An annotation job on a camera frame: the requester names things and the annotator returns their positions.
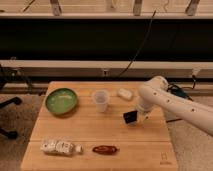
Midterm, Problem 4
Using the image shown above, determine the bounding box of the black hanging cable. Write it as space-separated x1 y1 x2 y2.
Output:
117 9 157 78

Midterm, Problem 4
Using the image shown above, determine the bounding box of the black office chair base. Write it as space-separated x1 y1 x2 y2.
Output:
0 64 35 140

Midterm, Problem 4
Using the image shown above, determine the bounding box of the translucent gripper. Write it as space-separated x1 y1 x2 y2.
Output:
129 109 149 126

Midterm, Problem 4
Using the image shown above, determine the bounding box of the white ceramic cup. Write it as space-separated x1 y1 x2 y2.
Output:
92 90 109 113

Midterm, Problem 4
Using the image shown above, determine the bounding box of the black eraser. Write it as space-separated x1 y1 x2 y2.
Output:
123 111 137 124

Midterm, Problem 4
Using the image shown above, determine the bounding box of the green bowl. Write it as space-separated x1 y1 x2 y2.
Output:
45 88 78 116

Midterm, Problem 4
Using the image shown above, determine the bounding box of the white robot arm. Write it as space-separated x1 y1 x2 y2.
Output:
123 76 213 137

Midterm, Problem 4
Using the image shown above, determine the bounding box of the blue power box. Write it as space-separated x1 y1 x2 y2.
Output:
168 85 189 99

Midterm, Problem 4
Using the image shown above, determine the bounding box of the white soap bar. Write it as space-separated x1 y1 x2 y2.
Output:
117 88 133 100

